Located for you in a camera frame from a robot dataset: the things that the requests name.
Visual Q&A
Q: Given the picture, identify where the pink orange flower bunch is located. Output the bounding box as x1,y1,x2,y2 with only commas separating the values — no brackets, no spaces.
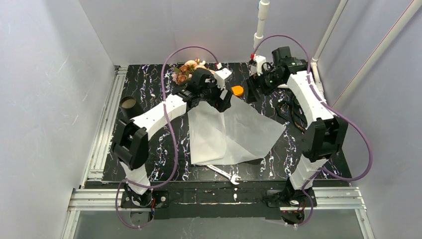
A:
172,58,215,85

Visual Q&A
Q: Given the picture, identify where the black ribbon gold lettering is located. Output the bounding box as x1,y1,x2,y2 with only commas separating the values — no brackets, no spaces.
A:
275,96,307,133

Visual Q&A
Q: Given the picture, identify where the white wrapping paper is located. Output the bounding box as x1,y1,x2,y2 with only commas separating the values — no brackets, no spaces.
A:
188,97,286,165

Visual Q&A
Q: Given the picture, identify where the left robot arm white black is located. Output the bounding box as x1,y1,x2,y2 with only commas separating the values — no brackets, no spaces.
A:
110,68,233,208

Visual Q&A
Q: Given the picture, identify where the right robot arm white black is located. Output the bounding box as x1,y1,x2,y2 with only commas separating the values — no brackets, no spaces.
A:
246,47,348,207

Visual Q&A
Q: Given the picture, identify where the black cylindrical vase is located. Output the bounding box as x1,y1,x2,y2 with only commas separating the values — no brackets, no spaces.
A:
119,96,145,120

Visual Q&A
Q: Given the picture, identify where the orange round object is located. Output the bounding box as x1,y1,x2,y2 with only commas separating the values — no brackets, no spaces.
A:
231,85,244,97

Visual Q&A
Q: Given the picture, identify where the silver open-end wrench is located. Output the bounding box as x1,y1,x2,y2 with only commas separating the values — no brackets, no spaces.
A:
206,165,241,185

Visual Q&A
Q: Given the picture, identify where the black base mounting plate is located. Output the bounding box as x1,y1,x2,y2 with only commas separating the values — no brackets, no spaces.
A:
118,181,317,220

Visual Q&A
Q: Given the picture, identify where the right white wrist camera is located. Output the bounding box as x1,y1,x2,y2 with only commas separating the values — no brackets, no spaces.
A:
248,54,267,76

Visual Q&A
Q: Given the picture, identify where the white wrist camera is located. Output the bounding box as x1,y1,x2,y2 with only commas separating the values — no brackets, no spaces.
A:
248,54,267,76
213,63,232,90

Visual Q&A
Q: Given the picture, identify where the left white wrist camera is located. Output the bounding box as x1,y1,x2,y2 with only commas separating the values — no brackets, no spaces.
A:
213,63,232,90

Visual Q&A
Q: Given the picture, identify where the white pvc pipe frame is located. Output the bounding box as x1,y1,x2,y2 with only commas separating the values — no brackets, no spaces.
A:
251,0,422,110

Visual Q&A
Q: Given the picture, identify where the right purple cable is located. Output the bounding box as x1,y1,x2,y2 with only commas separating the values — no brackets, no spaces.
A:
251,34,374,228

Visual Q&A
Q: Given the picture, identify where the purple cable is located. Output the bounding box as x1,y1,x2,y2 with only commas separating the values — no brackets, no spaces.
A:
251,34,374,228
114,45,221,230

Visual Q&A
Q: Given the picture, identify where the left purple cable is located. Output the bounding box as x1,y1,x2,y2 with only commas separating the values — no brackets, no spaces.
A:
114,45,221,230

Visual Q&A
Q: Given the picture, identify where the aluminium frame rail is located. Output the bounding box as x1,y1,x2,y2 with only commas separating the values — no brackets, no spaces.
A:
61,66,375,239

